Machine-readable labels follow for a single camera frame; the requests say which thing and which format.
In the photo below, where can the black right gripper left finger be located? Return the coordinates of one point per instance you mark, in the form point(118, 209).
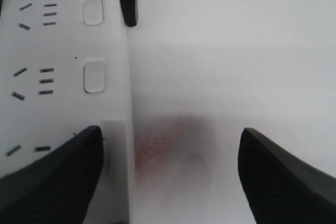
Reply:
point(59, 187)

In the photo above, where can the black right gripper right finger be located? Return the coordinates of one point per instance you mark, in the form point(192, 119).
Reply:
point(281, 188)

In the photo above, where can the white five-socket power strip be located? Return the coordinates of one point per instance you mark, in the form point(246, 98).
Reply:
point(65, 67)

